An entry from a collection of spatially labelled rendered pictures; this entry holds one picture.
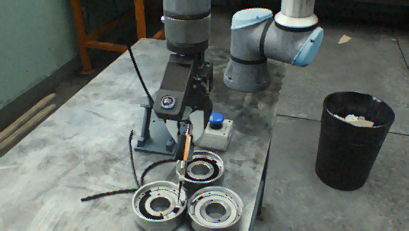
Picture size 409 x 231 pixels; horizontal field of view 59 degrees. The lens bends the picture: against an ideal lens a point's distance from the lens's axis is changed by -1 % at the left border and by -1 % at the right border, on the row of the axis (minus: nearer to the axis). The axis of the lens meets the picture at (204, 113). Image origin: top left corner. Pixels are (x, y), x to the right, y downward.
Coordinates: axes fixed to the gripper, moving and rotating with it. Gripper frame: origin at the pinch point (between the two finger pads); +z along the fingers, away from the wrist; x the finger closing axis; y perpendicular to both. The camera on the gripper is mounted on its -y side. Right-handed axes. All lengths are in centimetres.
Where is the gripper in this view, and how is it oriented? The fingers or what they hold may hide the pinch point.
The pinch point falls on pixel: (185, 141)
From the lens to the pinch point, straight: 70.7
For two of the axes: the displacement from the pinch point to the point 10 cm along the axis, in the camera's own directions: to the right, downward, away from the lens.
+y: 2.3, -5.3, 8.2
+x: -9.7, -1.3, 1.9
